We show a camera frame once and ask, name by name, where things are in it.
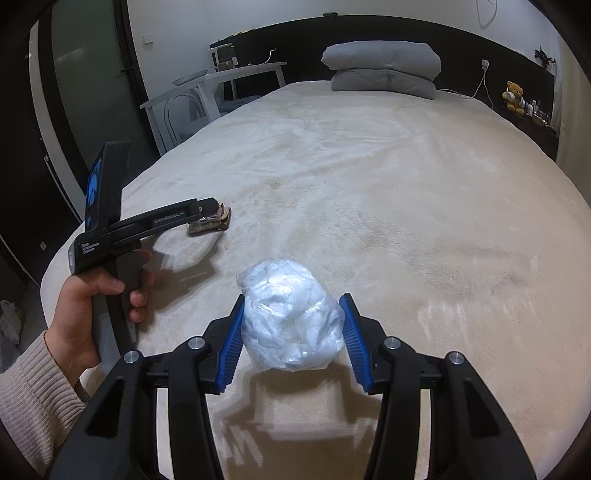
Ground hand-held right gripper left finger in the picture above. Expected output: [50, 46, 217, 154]
[46, 293, 246, 480]

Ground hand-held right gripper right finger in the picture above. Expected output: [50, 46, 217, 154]
[338, 293, 539, 480]

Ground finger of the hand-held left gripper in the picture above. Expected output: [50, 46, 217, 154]
[184, 197, 219, 228]

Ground brown snack wrapper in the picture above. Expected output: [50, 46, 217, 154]
[187, 202, 232, 237]

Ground clear plastic bag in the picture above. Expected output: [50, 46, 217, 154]
[236, 258, 346, 372]

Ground person's left forearm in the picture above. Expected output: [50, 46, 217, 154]
[0, 330, 88, 480]

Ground person's left hand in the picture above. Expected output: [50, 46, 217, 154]
[45, 249, 156, 386]

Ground white metal chair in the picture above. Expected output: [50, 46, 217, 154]
[164, 85, 264, 145]

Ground grey shallow dish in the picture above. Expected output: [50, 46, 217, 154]
[173, 69, 211, 86]

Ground white side table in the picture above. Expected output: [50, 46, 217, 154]
[140, 61, 288, 155]

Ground beige bed blanket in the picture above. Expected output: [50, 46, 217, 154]
[41, 80, 591, 480]

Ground white plastic bag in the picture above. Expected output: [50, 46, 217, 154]
[0, 299, 22, 345]

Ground black headboard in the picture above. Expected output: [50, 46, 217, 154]
[210, 17, 561, 162]

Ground grey pillow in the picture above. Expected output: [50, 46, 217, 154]
[322, 41, 441, 83]
[331, 67, 437, 100]

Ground brown teddy bear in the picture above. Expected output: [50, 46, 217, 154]
[502, 80, 527, 116]

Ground small bottles on shelf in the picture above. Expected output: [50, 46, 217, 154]
[526, 99, 555, 128]

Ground cream curtain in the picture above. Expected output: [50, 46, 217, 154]
[556, 32, 591, 208]

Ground black figurine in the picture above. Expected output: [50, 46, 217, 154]
[534, 45, 557, 70]

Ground white charging cable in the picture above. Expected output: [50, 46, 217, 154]
[248, 47, 279, 66]

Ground white bedside cable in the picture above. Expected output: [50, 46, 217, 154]
[436, 67, 486, 100]

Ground white air conditioner cable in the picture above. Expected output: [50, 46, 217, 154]
[475, 0, 500, 28]

